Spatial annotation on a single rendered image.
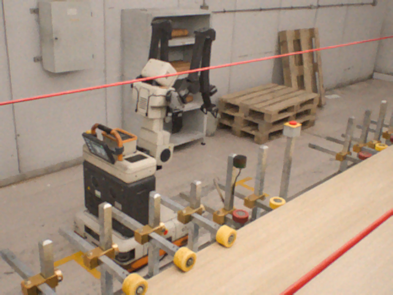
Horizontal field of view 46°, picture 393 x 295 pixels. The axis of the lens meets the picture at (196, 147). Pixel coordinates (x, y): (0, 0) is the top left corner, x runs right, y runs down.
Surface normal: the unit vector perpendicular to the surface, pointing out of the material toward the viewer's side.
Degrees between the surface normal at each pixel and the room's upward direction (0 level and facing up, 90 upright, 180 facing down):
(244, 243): 0
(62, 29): 90
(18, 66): 90
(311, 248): 0
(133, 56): 90
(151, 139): 82
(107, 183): 90
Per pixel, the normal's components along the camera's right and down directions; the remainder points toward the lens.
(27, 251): 0.05, -0.93
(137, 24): -0.70, 0.23
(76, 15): 0.71, 0.29
